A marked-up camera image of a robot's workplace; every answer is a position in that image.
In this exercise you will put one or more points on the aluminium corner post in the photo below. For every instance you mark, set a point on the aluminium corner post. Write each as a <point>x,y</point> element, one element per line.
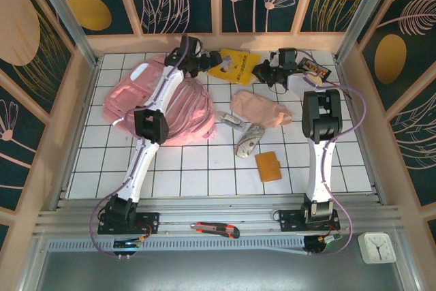
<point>364,15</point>
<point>66,15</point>

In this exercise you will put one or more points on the patterned pencil case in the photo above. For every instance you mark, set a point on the patterned pencil case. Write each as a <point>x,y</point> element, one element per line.
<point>250,141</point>

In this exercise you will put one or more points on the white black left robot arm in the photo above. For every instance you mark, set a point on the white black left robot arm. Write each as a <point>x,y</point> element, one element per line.
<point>143,165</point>

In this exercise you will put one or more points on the pink backpack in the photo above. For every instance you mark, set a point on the pink backpack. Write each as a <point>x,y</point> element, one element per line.
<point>190,110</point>

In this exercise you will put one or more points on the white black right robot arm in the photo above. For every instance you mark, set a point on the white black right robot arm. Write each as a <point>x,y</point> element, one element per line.
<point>320,168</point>

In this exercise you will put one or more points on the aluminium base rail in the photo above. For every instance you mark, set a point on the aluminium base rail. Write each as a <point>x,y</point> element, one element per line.
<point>204,212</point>

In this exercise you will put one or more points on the peach fabric pouch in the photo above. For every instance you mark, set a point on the peach fabric pouch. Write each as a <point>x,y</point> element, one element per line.
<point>259,108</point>

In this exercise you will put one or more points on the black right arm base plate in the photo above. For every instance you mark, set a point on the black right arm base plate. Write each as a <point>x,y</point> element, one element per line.
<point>289,219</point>

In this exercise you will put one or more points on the white square clock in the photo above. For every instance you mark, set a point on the white square clock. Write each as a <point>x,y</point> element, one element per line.
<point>376,247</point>

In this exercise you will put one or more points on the yellow book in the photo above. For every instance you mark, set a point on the yellow book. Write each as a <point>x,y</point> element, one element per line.
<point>238,69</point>

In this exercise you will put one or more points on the orange black utility knife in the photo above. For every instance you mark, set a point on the orange black utility knife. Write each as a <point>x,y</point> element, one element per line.
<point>214,229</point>

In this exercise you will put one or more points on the orange wallet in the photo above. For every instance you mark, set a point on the orange wallet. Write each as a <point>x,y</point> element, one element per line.
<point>269,168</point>

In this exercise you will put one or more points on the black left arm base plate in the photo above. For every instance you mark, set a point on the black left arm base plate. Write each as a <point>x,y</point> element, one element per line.
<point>150,219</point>

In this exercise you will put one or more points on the clear plastic stationery case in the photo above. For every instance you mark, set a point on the clear plastic stationery case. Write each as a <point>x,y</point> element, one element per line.
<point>231,120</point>

